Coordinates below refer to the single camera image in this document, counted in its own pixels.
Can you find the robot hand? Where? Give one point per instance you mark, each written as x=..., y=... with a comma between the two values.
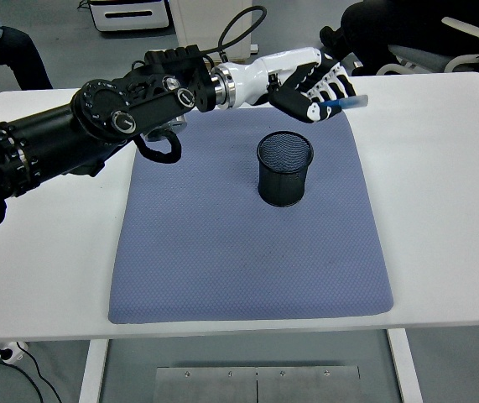
x=264, y=73

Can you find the blue marker pen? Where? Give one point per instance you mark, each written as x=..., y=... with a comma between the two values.
x=352, y=102

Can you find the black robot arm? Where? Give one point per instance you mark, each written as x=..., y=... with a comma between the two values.
x=54, y=138

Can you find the black mesh pen holder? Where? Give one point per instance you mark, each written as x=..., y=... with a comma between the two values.
x=283, y=189

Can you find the person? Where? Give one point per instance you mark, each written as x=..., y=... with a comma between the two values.
x=381, y=29
x=12, y=54

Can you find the white box appliance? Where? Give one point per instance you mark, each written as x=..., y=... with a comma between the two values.
x=130, y=17

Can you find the grey chair with white armrests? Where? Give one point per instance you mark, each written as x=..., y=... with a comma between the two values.
x=428, y=56

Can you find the blue-grey quilted mat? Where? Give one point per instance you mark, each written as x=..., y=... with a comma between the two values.
x=243, y=260

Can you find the white table leg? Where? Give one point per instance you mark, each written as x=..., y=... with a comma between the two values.
x=92, y=373
x=402, y=369

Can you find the white power strip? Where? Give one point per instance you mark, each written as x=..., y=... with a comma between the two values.
x=10, y=353

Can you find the white pedestal unit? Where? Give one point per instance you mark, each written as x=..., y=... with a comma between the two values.
x=201, y=21

